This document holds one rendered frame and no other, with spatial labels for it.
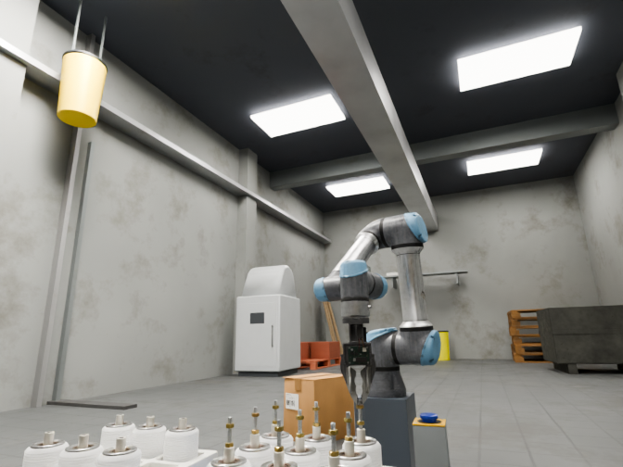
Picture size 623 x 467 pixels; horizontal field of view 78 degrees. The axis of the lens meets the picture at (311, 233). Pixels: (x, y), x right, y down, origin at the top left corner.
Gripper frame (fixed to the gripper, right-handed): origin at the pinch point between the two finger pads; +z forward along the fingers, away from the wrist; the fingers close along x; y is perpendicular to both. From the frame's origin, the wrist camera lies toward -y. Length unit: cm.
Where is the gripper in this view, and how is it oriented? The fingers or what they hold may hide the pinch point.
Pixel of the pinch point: (359, 397)
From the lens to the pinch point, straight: 109.5
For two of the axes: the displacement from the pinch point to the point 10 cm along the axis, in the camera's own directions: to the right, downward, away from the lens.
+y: -1.1, -2.5, -9.6
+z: 0.2, 9.7, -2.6
